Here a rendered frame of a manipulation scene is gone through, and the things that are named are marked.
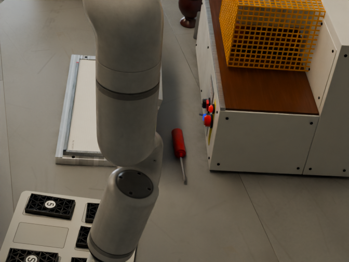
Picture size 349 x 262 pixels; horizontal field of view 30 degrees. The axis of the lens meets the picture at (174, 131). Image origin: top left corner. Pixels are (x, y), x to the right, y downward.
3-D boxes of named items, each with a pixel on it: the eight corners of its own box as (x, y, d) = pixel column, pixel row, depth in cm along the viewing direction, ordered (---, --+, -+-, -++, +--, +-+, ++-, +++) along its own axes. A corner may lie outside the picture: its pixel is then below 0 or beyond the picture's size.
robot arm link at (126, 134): (121, 32, 101) (117, 179, 119) (86, 87, 88) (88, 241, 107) (177, 42, 99) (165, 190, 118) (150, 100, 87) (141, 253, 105)
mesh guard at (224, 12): (218, 18, 174) (228, -40, 163) (293, 23, 175) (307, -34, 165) (227, 66, 156) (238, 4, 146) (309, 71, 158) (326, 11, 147)
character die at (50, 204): (31, 196, 144) (31, 193, 144) (75, 203, 144) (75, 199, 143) (25, 212, 141) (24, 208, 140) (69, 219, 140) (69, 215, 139)
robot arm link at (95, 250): (96, 208, 114) (92, 219, 116) (85, 246, 107) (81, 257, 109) (142, 222, 115) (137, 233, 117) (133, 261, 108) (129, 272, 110)
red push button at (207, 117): (202, 121, 158) (204, 110, 156) (210, 122, 158) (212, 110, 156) (203, 130, 155) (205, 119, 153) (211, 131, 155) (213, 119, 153)
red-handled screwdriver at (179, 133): (170, 135, 167) (171, 127, 165) (181, 135, 167) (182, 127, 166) (177, 184, 153) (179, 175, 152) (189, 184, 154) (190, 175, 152)
